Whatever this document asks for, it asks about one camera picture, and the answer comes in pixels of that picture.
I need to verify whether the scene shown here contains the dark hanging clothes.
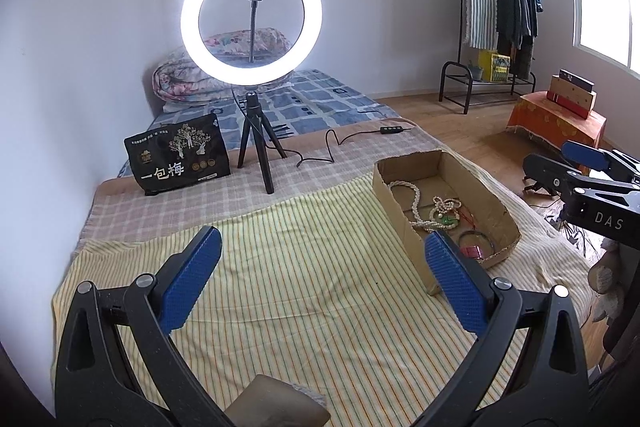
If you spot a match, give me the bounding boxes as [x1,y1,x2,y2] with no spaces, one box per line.
[495,0,540,78]

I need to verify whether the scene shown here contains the yellow striped cloth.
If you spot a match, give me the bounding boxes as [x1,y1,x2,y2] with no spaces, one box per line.
[50,172,608,427]

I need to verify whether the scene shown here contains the beige fuzzy cloth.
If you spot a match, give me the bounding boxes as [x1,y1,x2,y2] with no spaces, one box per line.
[587,241,626,324]

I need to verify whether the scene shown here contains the black cables bundle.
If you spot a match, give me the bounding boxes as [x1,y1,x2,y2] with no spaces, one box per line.
[542,197,601,268]

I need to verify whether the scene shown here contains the orange cloth covered box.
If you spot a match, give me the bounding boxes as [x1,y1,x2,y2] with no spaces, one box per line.
[506,91,608,152]

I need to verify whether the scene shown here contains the black cable with remote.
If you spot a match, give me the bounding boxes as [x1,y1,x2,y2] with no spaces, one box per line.
[230,87,416,168]

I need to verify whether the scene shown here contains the cardboard box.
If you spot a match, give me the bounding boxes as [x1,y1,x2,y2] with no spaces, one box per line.
[371,149,522,297]

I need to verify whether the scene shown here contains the pearl necklace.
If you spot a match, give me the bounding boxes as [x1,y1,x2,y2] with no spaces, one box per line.
[389,179,436,233]

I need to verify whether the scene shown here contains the yellow crate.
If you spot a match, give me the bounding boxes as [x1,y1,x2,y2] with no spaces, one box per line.
[477,51,512,82]

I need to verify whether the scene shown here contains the brown plaid blanket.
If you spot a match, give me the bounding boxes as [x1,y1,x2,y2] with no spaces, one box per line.
[82,119,496,253]

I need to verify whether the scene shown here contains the tan and red box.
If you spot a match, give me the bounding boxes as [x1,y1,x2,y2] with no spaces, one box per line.
[546,74,598,118]

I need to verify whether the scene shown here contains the black hair tie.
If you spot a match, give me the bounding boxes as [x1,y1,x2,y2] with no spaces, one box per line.
[459,230,495,254]

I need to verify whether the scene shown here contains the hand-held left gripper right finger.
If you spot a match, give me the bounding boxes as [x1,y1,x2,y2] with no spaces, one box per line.
[415,229,591,427]

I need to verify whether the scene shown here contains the dark flat box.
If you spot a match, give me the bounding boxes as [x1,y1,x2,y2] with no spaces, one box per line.
[558,68,596,94]

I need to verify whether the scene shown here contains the window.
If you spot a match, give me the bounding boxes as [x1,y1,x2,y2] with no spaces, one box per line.
[570,0,640,72]

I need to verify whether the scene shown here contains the small black stand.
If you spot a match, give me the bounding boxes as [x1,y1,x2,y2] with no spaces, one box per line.
[522,177,558,198]

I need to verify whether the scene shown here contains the black gooseneck phone holder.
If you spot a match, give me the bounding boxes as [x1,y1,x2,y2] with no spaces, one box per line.
[237,0,277,70]

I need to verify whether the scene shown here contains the red string bracelet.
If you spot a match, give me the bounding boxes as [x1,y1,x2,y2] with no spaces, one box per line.
[452,206,478,230]

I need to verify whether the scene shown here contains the black printed bag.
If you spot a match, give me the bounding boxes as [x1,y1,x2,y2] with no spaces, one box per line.
[124,115,232,196]

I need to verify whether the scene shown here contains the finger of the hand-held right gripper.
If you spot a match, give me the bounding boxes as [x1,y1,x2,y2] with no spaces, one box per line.
[523,154,640,202]
[561,140,640,182]

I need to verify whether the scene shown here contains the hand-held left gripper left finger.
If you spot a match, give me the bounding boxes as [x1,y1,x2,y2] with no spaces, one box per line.
[51,225,236,427]

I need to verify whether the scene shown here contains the folded floral quilt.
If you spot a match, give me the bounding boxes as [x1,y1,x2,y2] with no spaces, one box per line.
[151,28,292,112]

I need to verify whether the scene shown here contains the black tripod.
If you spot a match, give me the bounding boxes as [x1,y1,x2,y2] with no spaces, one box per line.
[236,91,288,195]

